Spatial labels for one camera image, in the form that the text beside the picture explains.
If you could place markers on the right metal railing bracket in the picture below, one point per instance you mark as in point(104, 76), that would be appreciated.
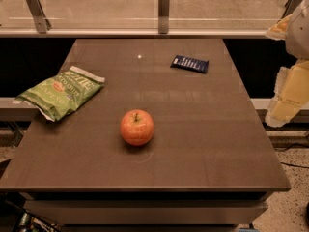
point(290, 6)

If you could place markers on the left metal railing bracket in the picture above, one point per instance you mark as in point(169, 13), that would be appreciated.
point(41, 22)

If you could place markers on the blue rxbar blueberry wrapper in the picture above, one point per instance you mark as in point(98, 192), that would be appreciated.
point(190, 64)

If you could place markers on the red yellow apple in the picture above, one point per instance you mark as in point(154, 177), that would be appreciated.
point(137, 127)

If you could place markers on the metal railing bracket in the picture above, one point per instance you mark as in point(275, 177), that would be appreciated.
point(41, 22)
point(163, 16)
point(290, 6)

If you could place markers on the brown table with drawers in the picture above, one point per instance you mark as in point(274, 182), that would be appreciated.
point(172, 139)

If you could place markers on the glass railing panel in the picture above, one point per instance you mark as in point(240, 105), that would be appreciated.
point(143, 14)

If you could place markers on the green chip bag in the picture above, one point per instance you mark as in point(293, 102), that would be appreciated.
point(62, 94)

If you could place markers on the middle metal railing bracket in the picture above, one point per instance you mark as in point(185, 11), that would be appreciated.
point(163, 16)

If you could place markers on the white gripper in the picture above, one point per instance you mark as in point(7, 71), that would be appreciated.
point(299, 36)

